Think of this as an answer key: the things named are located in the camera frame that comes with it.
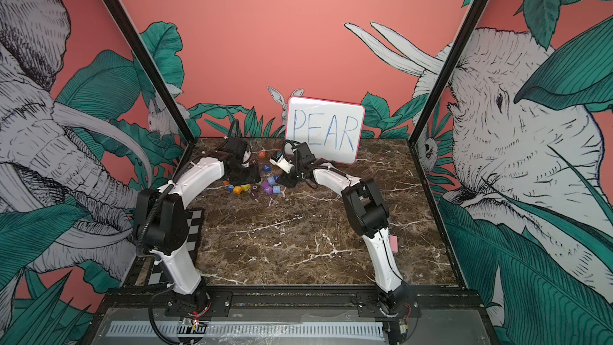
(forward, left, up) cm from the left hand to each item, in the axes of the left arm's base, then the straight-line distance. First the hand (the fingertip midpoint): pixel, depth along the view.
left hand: (256, 175), depth 93 cm
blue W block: (+4, -4, -10) cm, 12 cm away
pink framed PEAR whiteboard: (+22, -33, +2) cm, 40 cm away
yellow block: (+1, +6, -10) cm, 11 cm away
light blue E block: (-1, -7, -10) cm, 12 cm away
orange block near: (-1, +10, -10) cm, 14 cm away
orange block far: (+18, +1, -8) cm, 20 cm away
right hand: (+3, -9, -2) cm, 10 cm away
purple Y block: (+1, -3, -10) cm, 10 cm away
